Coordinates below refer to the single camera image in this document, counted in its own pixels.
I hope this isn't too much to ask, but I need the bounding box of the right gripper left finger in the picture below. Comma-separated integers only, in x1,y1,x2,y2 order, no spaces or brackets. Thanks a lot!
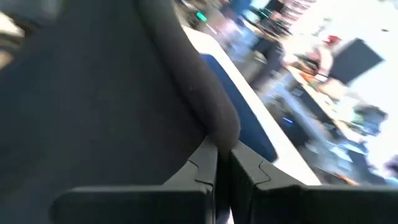
51,138,219,224

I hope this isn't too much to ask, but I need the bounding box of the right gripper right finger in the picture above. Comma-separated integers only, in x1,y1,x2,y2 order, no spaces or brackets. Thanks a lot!
230,141,398,224

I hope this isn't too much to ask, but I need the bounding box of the black garment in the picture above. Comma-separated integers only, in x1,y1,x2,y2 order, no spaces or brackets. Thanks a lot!
0,0,241,224

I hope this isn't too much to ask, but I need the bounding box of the cluttered background desk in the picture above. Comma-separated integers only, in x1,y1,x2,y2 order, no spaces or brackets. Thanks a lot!
285,62,398,187

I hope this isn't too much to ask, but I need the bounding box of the black monitor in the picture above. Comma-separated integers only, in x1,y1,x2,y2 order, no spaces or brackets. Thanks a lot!
328,37,386,85

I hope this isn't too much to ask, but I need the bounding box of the person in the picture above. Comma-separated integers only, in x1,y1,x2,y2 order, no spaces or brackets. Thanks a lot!
248,0,289,90

